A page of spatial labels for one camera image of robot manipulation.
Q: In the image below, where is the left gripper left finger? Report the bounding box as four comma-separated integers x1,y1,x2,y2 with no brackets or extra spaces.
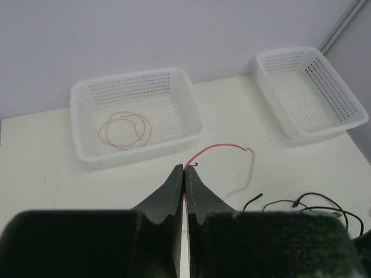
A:
1,164,184,277

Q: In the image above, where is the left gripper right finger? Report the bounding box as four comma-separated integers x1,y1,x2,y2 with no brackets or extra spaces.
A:
184,166,364,277

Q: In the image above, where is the black cable bundle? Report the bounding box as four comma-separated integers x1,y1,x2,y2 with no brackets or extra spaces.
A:
242,192,365,235

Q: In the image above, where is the thin red wire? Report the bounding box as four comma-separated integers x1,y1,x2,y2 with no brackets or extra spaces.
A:
97,114,152,151
185,142,256,200

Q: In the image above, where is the left white plastic basket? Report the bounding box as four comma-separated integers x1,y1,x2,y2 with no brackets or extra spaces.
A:
70,68,205,167

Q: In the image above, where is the white plastic basket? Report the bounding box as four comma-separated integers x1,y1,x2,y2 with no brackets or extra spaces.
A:
256,47,369,142
70,68,205,167

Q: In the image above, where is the right white plastic basket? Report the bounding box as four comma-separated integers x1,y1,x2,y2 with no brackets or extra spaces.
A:
256,47,369,142

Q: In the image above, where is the right aluminium frame post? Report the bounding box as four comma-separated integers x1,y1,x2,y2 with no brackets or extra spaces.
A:
319,0,370,56

